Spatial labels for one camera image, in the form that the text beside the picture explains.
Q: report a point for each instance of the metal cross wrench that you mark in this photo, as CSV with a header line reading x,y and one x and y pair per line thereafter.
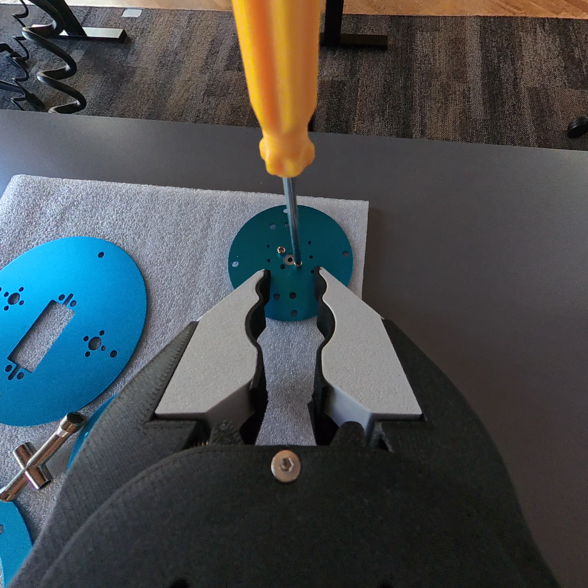
x,y
50,446

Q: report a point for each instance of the large blue round plate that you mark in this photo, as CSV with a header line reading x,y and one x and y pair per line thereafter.
x,y
110,303

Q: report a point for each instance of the blue disc with bracket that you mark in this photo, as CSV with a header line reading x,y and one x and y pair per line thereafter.
x,y
92,427

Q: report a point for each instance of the white foam sheet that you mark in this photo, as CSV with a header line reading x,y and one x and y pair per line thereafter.
x,y
184,230

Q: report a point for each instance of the black desk leg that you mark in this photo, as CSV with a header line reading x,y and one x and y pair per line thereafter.
x,y
92,32
354,39

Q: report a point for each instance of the black chair base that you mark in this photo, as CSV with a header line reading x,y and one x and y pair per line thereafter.
x,y
579,127

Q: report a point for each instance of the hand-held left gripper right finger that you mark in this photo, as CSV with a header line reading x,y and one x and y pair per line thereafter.
x,y
367,367

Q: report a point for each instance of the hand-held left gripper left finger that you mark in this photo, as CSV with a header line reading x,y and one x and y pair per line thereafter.
x,y
207,367

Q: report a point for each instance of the small blue round plate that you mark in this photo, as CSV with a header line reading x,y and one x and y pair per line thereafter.
x,y
257,243

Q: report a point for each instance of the grey desk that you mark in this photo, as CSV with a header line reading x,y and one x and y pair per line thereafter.
x,y
478,276

